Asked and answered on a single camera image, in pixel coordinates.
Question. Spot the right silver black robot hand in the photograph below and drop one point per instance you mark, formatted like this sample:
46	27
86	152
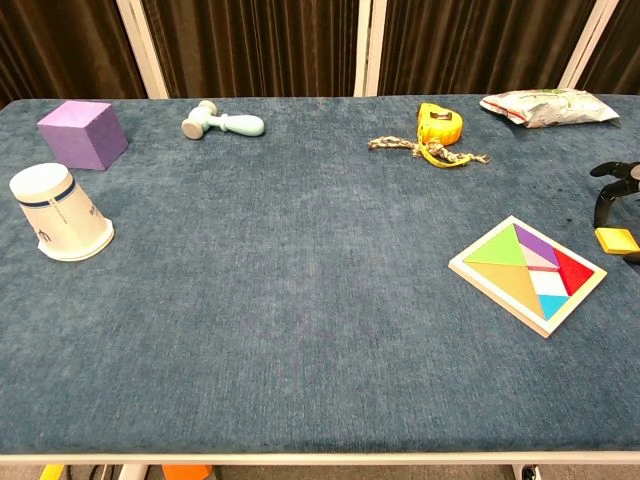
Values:
617	189

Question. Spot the yellow square block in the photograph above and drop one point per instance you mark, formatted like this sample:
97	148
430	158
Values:
616	240

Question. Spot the red triangle tangram piece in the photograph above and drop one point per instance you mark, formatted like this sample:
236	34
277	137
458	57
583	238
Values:
575	272

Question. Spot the purple parallelogram tangram piece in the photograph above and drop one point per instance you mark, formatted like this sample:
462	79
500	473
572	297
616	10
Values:
537	242

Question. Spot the green triangle tangram piece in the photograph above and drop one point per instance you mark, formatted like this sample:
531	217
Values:
500	250

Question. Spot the blue triangle tangram piece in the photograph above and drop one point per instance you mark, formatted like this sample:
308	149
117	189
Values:
551	305

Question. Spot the orange triangle tangram piece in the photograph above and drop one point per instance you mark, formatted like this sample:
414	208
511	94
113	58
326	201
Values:
510	285

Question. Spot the wooden tangram board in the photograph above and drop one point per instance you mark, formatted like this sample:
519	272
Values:
500	300

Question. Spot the white snack bag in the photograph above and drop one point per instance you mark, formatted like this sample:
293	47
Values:
550	107

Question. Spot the dark brown curtain panel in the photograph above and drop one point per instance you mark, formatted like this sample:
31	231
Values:
622	45
475	45
60	45
250	45

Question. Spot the blue table cloth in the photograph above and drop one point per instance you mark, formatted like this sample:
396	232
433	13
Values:
280	280

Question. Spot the light blue toy hammer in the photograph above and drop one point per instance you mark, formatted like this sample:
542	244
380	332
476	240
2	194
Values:
235	123

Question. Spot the orange object under table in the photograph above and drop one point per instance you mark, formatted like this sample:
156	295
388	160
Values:
187	472

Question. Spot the purple cube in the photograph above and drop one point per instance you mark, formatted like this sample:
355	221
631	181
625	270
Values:
75	135

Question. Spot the white paper cup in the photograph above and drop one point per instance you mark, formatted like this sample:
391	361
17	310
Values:
60	215

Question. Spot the white partition post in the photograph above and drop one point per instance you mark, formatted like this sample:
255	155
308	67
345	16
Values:
370	50
145	50
585	45

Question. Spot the white table frame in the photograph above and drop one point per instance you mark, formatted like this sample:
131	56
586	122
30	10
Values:
320	459

